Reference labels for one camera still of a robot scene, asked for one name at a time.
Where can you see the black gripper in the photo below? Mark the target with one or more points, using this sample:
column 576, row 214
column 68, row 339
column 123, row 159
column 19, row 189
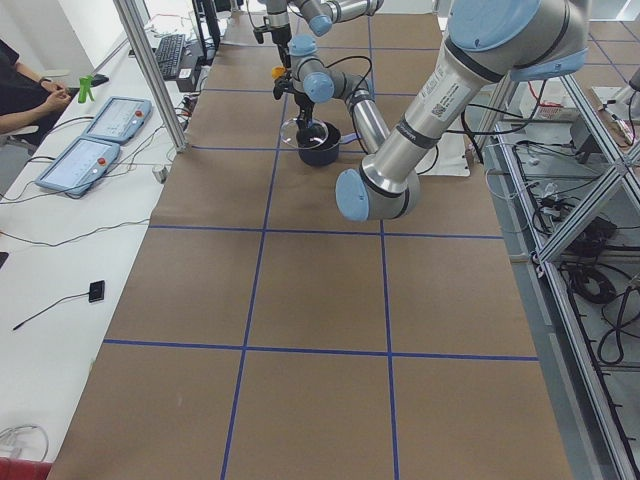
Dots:
column 302, row 106
column 281, row 36

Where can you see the glass pot lid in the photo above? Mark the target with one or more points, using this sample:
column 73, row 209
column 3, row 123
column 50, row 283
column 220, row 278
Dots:
column 303, row 134

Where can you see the yellow corn cob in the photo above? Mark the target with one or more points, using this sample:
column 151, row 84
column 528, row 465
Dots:
column 277, row 72

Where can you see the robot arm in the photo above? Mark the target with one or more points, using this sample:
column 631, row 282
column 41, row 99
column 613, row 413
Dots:
column 484, row 42
column 320, row 16

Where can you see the person's hand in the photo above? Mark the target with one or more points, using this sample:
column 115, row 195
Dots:
column 57, row 101

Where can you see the blue saucepan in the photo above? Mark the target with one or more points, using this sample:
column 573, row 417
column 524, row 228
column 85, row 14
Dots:
column 327, row 152

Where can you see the black keyboard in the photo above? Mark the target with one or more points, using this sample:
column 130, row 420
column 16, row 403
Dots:
column 168, row 55

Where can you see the upper teach pendant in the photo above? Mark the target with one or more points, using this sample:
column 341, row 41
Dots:
column 119, row 119

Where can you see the teach pendant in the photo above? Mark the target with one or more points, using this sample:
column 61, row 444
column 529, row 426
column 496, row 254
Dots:
column 119, row 119
column 85, row 161

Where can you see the green clamp tool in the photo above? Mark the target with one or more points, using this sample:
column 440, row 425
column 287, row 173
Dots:
column 85, row 89

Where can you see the lower teach pendant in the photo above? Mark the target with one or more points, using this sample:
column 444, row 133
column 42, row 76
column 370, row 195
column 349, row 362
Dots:
column 85, row 161

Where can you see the small black square pad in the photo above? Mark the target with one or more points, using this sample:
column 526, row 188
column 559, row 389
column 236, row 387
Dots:
column 96, row 291

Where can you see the aluminium frame post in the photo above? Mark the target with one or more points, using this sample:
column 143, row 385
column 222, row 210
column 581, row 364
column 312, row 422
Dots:
column 134, row 28

